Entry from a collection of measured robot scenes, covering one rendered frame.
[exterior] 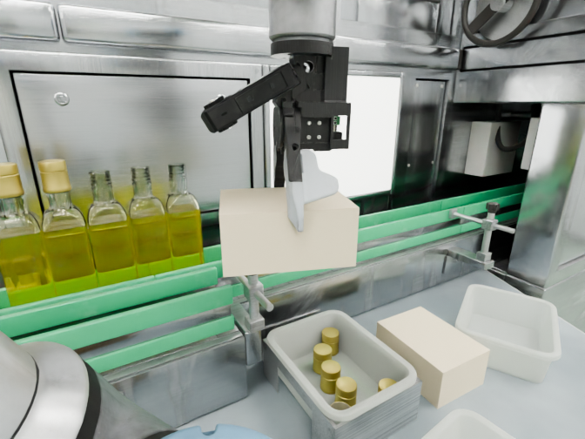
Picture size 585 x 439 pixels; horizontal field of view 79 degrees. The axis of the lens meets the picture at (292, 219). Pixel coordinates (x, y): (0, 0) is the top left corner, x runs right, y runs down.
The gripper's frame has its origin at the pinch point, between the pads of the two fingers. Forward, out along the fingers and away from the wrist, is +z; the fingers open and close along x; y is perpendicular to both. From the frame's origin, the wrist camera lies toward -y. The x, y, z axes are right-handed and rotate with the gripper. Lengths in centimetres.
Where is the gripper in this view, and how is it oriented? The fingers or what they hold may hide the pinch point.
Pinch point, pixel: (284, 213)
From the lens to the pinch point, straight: 46.0
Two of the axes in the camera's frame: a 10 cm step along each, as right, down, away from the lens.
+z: -0.1, 9.5, 3.1
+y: 9.8, -0.5, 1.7
